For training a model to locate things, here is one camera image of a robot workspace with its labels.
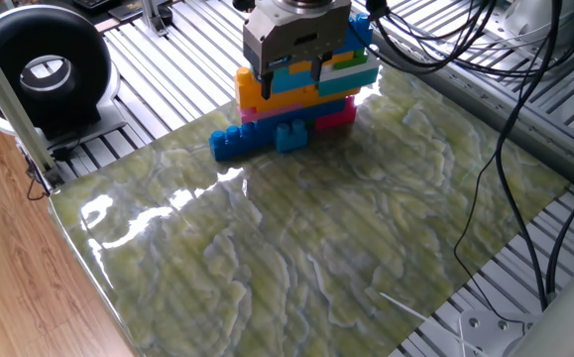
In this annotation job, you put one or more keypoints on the grey Schunk gripper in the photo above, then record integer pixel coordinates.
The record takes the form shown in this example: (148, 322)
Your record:
(296, 35)

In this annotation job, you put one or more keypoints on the light blue flat block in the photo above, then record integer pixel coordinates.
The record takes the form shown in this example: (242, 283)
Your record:
(294, 83)

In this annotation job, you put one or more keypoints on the teal two-stud toy block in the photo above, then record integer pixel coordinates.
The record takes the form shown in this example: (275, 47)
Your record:
(280, 78)

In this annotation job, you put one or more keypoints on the slim orange toy block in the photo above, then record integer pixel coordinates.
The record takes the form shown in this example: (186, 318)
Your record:
(300, 67)

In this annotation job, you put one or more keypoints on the long orange toy block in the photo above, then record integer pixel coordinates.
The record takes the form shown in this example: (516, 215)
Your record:
(306, 99)

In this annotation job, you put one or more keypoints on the light pink toy block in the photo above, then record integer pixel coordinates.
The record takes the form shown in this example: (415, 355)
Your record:
(266, 114)

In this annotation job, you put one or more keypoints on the chunky orange toy block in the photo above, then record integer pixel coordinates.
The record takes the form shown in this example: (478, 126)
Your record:
(249, 94)

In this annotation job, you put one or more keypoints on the medium blue toy block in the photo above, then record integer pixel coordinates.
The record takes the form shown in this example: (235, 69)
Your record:
(326, 110)

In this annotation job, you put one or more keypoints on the long teal toy block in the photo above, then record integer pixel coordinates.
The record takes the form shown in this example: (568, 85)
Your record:
(348, 83)

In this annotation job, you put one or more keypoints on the white toy block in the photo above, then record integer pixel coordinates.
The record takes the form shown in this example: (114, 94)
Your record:
(351, 71)

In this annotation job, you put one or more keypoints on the magenta toy block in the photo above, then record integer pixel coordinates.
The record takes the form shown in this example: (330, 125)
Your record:
(336, 119)

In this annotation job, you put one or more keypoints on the green flat toy block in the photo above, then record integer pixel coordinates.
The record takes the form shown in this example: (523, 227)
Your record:
(351, 62)

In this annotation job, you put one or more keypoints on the light blue crosswise block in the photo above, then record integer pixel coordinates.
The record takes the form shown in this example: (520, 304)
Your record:
(291, 139)

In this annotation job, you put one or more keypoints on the dark blue four-stud block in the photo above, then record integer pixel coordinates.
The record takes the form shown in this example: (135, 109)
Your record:
(361, 35)

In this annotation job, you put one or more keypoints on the long blue base block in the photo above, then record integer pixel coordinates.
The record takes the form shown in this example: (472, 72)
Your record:
(237, 144)

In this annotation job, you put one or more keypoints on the green marble-pattern mat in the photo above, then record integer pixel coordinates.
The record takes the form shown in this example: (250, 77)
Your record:
(291, 238)

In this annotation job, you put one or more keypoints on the dark flat notebook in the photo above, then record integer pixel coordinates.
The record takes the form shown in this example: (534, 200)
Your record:
(128, 11)

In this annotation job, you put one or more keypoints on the black keyboard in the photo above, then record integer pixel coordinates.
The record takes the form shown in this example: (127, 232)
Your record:
(93, 4)

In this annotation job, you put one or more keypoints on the black power plug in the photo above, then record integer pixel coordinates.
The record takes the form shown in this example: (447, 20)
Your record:
(59, 154)

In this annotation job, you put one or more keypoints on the white rounded device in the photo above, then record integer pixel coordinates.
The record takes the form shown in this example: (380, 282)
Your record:
(534, 20)

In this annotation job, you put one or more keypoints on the white zip tie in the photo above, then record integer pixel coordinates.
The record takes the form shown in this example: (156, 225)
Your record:
(415, 313)

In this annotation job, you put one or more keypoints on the black round mount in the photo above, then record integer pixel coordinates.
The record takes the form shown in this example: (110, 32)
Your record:
(243, 4)

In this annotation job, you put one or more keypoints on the aluminium frame post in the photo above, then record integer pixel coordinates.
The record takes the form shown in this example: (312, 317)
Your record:
(16, 109)
(151, 17)

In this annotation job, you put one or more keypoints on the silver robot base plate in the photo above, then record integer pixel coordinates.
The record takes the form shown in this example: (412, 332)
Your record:
(490, 332)

